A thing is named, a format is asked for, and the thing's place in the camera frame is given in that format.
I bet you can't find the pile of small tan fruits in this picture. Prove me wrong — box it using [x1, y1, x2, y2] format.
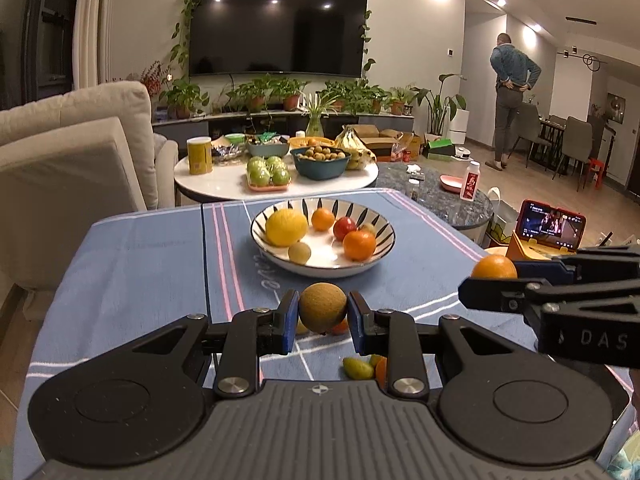
[295, 145, 347, 162]

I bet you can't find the white shopping bag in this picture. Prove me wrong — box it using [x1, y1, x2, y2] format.
[482, 187, 521, 250]

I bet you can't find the white bottle red label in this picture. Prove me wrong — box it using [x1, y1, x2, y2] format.
[460, 161, 481, 202]

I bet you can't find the large teal bowl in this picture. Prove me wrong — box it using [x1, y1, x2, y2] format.
[290, 146, 352, 181]

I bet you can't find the red stool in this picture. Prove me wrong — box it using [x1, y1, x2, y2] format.
[587, 157, 608, 188]

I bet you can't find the dark television console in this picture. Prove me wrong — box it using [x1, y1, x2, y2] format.
[151, 110, 416, 141]

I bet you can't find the black striped white bowl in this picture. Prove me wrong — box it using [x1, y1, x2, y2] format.
[250, 197, 397, 279]

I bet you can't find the small brown round fruit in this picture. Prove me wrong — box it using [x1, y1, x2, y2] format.
[298, 282, 348, 335]

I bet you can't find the smooth orange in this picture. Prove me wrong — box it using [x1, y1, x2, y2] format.
[471, 255, 518, 281]

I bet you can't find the ring ceiling lamp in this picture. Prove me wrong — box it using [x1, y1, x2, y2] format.
[557, 45, 608, 73]

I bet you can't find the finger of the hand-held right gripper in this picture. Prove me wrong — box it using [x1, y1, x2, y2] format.
[458, 277, 573, 314]
[514, 246, 640, 285]

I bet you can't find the red berry plant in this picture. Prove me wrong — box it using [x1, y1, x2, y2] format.
[140, 60, 173, 96]

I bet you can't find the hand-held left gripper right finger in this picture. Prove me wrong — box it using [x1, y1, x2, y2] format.
[348, 289, 538, 400]

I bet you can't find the pile of snack packets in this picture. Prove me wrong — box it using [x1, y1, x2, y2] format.
[210, 137, 248, 163]

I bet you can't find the beige armchair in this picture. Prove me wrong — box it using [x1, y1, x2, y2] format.
[0, 80, 180, 291]

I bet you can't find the light curtain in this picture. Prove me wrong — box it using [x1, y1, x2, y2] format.
[72, 0, 113, 90]

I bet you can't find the wall-mounted black television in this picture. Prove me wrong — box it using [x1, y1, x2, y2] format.
[187, 0, 369, 78]

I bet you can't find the bunch of bananas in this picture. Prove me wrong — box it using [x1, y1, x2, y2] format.
[334, 127, 377, 170]

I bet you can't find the dark marble round table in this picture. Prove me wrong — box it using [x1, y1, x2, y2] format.
[372, 161, 496, 231]

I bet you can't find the yellow lemon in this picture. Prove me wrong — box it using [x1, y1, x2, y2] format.
[265, 208, 309, 248]

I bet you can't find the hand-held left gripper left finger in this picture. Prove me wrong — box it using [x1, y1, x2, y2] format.
[119, 288, 301, 400]

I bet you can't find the white air purifier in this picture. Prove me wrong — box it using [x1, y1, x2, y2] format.
[447, 110, 471, 143]

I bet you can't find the row of potted green plants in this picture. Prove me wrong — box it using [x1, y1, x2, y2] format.
[159, 75, 417, 120]

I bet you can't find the grey dining chair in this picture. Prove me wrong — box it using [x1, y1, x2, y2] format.
[552, 116, 593, 191]
[510, 102, 543, 161]

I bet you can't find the small teal bowl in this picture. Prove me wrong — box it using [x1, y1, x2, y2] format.
[246, 140, 291, 158]

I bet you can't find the red-cased smartphone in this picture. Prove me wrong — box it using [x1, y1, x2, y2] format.
[515, 200, 587, 251]

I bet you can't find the framed wall picture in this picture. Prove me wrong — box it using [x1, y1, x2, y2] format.
[606, 92, 628, 123]

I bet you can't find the large leafy floor plant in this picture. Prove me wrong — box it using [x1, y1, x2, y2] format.
[410, 72, 468, 143]

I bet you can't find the dark dining table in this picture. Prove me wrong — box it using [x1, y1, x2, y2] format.
[537, 115, 616, 171]

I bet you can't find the blue striped tablecloth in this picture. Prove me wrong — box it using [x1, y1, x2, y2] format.
[12, 187, 633, 480]

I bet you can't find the glass vase with plant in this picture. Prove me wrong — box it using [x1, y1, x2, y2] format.
[300, 92, 341, 137]

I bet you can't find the open cardboard box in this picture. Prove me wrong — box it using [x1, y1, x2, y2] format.
[357, 124, 416, 158]

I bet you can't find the white round coffee table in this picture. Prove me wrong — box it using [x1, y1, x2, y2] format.
[173, 152, 379, 206]

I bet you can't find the yellow can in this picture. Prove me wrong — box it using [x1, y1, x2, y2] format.
[187, 136, 213, 176]

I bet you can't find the green ivy vine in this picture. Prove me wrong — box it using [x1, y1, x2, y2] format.
[170, 0, 376, 78]

